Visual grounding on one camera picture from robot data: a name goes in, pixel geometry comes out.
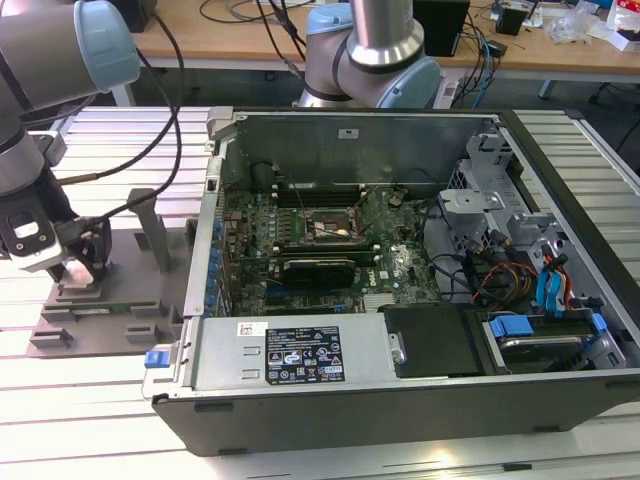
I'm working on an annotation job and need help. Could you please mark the silver drive cage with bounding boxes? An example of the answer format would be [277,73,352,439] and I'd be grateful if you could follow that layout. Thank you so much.
[437,132,574,261]

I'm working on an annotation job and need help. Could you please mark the grey parts rack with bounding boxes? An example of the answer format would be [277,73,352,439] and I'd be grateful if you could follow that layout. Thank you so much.
[29,187,201,359]

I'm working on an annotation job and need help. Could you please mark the black graphics card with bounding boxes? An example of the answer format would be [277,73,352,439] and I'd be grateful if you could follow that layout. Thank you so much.
[279,257,357,290]

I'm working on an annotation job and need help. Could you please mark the thin wire locking lever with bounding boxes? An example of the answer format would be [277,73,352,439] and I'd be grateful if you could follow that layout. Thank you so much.
[293,180,312,217]
[353,186,379,213]

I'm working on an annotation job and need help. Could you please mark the metal socket cover frame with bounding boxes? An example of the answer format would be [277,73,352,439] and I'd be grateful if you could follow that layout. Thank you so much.
[349,185,381,240]

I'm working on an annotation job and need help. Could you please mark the CPU socket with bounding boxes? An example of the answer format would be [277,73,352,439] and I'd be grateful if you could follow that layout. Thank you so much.
[299,207,369,247]

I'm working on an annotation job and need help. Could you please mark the coloured power wire bundle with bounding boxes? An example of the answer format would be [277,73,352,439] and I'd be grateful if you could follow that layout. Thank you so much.
[469,259,539,304]

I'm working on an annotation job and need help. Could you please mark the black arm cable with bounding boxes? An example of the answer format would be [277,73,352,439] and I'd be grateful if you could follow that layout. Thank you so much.
[79,12,185,226]

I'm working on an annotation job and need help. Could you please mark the green motherboard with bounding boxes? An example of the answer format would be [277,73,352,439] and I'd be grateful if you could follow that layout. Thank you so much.
[219,182,451,317]

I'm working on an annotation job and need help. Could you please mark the silver square CPU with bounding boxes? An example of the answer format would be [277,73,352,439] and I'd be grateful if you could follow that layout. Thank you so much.
[60,257,95,290]

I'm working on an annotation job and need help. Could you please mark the black round chassis speaker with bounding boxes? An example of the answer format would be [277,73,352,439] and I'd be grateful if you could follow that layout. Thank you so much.
[249,160,275,190]

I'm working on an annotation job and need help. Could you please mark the red and white carton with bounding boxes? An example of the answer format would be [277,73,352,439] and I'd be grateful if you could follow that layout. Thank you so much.
[607,0,640,52]

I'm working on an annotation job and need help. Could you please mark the black plastic bay cover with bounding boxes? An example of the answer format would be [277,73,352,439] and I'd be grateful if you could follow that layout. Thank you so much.
[382,304,485,379]

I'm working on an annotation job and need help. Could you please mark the large black equipment case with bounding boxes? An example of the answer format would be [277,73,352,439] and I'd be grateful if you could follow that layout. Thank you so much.
[127,0,152,34]

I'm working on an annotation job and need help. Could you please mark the hard disk in blue carrier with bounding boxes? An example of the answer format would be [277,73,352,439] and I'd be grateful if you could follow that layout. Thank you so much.
[482,310,610,374]

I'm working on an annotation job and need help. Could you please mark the cable with brass fitting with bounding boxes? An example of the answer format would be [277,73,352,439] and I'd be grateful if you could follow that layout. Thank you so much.
[48,49,181,186]

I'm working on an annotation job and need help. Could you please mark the small black bin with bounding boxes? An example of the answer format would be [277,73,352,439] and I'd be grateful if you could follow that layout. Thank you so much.
[496,3,527,37]

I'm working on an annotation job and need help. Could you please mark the blue data wire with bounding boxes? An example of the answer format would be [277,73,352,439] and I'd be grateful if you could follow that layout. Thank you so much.
[535,253,569,321]

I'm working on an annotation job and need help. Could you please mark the long wooden desk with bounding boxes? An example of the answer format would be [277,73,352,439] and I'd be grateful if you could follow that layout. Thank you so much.
[112,0,640,109]

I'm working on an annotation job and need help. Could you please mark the white labelled box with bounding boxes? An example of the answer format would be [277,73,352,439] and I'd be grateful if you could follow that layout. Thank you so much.
[432,77,464,110]

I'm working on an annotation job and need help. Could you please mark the grey power supply box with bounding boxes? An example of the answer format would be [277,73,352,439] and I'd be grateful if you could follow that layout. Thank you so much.
[189,313,406,394]

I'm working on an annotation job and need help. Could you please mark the clear plastic bags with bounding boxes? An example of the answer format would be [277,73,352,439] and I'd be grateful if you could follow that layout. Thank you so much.
[547,7,609,45]

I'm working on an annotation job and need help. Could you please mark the green RAM stick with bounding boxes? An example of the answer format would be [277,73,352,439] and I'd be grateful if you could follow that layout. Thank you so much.
[73,303,157,315]

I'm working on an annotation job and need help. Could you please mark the open black PC case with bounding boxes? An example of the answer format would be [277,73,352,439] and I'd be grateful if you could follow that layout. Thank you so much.
[142,106,640,457]

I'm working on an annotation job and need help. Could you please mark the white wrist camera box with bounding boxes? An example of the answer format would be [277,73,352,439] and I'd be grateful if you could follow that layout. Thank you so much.
[2,209,64,274]

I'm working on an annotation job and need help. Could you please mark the grey case latch handle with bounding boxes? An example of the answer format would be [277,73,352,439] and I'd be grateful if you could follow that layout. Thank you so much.
[205,106,236,142]

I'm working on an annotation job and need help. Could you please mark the black RAM slot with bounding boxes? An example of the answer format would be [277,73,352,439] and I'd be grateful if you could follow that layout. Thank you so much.
[272,241,379,250]
[272,251,380,260]
[272,255,380,265]
[272,247,379,255]
[273,189,366,198]
[273,183,366,193]
[273,194,366,202]
[273,198,366,207]

